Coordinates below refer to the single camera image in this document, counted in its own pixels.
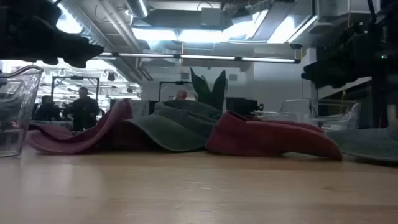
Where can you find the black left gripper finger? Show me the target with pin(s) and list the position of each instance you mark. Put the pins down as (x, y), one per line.
(46, 43)
(88, 54)

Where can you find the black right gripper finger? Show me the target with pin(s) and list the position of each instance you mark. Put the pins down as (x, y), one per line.
(357, 62)
(315, 74)

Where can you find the grey-green baseball cap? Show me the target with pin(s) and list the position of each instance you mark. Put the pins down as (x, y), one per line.
(367, 143)

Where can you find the maroon red baseball cap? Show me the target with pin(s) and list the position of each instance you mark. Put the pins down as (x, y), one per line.
(264, 140)

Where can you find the maroon cloth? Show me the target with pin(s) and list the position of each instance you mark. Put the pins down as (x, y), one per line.
(77, 140)

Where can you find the dark green baseball cap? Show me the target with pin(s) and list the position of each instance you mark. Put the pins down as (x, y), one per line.
(174, 130)

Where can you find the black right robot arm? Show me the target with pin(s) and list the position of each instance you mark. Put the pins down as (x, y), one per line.
(385, 99)

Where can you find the clear plastic bin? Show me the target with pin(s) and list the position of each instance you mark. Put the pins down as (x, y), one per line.
(18, 109)
(339, 115)

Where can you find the person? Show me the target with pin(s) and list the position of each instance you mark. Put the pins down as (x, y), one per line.
(181, 95)
(46, 110)
(82, 109)

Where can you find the black background monitor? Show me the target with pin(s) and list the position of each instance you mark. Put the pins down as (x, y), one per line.
(241, 106)

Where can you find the LED light bar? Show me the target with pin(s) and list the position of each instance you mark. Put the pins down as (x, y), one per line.
(205, 57)

